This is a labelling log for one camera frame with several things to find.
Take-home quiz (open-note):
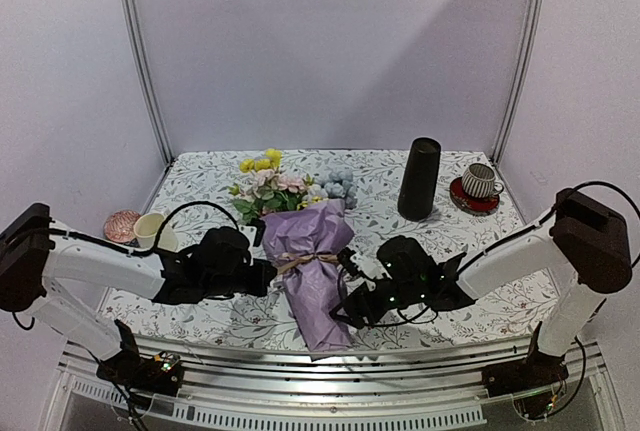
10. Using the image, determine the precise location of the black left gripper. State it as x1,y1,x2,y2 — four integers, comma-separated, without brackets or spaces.
202,258,278,300

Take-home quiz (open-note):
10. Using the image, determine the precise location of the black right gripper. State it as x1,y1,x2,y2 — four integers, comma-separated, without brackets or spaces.
330,278,424,329

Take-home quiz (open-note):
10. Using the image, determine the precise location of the flower bouquet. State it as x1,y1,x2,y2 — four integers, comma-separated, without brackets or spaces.
229,148,357,352

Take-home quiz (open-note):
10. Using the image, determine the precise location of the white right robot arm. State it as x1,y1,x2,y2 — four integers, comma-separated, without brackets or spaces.
330,187,637,387

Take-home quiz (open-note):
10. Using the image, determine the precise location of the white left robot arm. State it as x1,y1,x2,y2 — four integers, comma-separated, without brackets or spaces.
1,203,277,385

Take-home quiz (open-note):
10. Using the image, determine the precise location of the tall black vase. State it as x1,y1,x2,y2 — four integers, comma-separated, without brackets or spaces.
397,137,441,222

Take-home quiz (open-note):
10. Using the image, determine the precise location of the red round saucer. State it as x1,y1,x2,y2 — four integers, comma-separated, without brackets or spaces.
449,177,500,216

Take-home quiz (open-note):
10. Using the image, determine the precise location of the striped ceramic cup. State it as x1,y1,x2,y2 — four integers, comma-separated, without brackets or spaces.
462,163,504,198

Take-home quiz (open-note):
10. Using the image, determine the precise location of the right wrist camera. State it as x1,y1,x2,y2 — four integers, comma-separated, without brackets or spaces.
337,248,386,281

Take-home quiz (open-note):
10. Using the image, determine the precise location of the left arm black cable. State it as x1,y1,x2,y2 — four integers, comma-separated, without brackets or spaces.
0,200,241,272

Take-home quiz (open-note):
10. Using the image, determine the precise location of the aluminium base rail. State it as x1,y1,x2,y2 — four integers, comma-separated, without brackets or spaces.
52,333,616,431

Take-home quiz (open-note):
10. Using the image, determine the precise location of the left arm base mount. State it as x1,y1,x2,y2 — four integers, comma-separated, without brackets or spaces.
96,320,184,397

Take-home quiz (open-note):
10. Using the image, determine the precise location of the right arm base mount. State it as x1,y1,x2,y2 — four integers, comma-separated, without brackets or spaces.
481,323,569,421

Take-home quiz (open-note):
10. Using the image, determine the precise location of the left aluminium frame post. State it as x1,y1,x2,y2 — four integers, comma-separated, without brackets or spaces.
121,0,175,167

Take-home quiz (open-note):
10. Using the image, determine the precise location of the aluminium frame post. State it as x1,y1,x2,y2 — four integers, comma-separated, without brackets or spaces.
121,0,175,167
490,0,543,167

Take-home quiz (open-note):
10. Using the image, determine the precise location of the right aluminium frame post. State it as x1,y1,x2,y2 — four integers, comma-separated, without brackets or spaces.
490,0,543,167

